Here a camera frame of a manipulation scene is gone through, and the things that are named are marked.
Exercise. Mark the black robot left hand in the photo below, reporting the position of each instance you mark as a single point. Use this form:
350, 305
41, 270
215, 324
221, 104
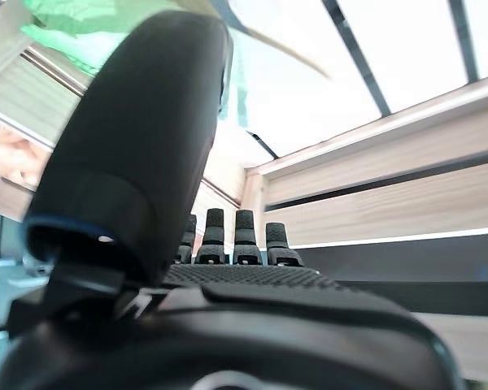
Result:
138, 122

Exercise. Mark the green white napa cabbage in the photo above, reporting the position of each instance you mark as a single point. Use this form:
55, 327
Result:
57, 44

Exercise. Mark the wooden slat crate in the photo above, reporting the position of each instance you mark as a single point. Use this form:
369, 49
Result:
32, 89
390, 203

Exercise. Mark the tan potato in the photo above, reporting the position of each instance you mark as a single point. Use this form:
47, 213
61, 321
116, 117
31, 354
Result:
8, 154

